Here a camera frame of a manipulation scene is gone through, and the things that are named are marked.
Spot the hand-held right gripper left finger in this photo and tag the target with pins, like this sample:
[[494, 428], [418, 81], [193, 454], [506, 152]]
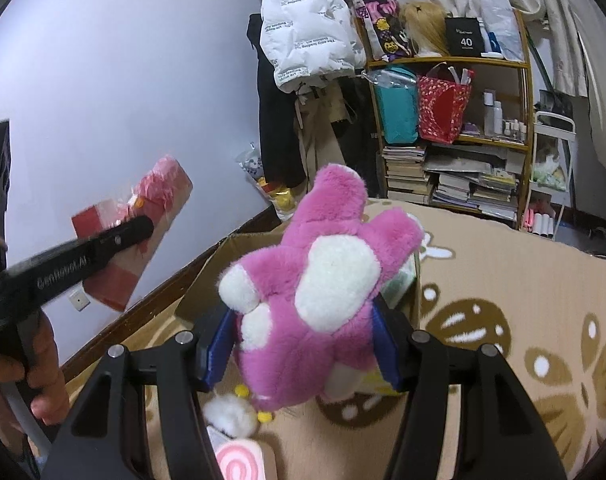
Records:
[[218, 345]]

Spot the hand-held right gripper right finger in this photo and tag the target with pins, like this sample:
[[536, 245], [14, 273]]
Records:
[[385, 350]]

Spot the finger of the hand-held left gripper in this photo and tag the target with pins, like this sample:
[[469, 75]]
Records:
[[83, 262]]

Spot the printed cardboard box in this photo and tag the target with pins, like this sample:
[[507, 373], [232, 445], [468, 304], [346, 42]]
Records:
[[208, 280]]

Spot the pink and white plush toy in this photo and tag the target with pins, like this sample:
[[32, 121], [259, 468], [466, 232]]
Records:
[[328, 270]]

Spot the person's left hand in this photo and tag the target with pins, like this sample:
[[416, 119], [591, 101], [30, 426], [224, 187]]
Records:
[[48, 375]]

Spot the green packet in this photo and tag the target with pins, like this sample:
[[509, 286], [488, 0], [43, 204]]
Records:
[[400, 285]]

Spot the small white fluffy plush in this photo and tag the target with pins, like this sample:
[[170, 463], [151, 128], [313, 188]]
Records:
[[230, 412]]

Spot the pink swirl plush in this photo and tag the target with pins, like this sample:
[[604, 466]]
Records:
[[243, 462]]

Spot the beige patterned rug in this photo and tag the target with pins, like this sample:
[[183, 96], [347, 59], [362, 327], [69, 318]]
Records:
[[508, 270]]

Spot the plastic bag of toys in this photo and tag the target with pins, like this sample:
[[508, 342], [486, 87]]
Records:
[[283, 200]]

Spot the stack of books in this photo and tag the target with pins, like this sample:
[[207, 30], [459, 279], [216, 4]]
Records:
[[405, 175]]

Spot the pile of magazines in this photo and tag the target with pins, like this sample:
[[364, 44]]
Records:
[[463, 190]]

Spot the black hanging garment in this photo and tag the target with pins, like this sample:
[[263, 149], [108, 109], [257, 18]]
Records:
[[363, 135]]

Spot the beige coat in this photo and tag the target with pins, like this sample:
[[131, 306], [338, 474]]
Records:
[[323, 135]]

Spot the long black coat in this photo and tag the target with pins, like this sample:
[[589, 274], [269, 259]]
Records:
[[278, 125]]

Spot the teal bag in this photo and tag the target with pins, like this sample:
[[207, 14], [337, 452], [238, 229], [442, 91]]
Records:
[[395, 115]]

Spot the red gift bag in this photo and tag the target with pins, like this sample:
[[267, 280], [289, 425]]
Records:
[[433, 110]]

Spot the row of cosmetic bottles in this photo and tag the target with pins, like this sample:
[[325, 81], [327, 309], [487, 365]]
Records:
[[489, 110]]

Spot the clear plastic bag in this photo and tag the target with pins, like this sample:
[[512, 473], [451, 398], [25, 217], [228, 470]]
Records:
[[390, 79]]

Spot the white cart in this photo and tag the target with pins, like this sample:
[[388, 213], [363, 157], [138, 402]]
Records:
[[553, 120]]

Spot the wooden shelf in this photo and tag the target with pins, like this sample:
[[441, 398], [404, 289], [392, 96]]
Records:
[[458, 61]]

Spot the white sheet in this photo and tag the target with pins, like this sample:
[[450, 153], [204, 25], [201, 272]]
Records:
[[603, 135]]

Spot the black box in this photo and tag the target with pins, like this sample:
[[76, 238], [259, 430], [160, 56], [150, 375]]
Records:
[[463, 37]]

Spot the blond wig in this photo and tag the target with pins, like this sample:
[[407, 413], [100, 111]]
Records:
[[425, 27]]

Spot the purple printed bag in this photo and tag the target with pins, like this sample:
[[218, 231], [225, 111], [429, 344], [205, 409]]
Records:
[[383, 25]]

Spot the white puffer jacket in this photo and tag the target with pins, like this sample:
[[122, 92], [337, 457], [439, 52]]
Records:
[[308, 25]]

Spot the white plastic bag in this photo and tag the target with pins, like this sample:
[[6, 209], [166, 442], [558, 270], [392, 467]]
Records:
[[500, 15]]

